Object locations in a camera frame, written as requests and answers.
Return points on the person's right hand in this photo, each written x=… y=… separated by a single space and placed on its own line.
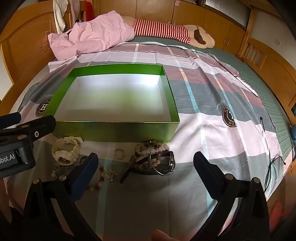
x=160 y=236

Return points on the green cardboard box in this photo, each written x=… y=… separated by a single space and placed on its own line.
x=115 y=132

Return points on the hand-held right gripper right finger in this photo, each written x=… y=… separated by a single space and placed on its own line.
x=205 y=172

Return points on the red hanging cloth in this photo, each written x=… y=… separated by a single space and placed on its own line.
x=88 y=10

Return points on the red striped plush toy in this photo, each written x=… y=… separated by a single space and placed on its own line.
x=161 y=29

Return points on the wooden headboard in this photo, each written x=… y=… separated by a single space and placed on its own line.
x=23 y=46

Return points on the pink quilt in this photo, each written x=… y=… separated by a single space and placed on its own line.
x=97 y=37

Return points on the cream plastic wristwatch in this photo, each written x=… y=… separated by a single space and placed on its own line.
x=67 y=148

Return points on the window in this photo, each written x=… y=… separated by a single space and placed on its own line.
x=229 y=11

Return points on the plaid bedsheet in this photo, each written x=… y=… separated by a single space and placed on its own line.
x=219 y=143

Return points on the silver metal bangle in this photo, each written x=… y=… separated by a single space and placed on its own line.
x=172 y=162

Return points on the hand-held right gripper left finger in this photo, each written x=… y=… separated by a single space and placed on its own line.
x=81 y=183

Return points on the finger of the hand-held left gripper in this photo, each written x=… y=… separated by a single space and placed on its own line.
x=34 y=131
x=10 y=119

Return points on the white hanging garment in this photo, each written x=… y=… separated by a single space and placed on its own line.
x=59 y=14

